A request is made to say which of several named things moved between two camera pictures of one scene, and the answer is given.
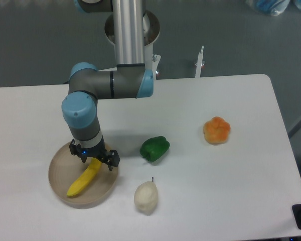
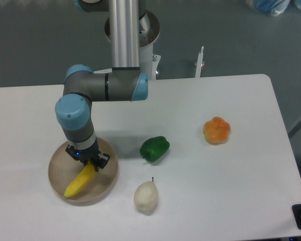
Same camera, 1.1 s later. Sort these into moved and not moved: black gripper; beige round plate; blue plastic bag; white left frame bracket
Moved: black gripper
Not moved: beige round plate; blue plastic bag; white left frame bracket
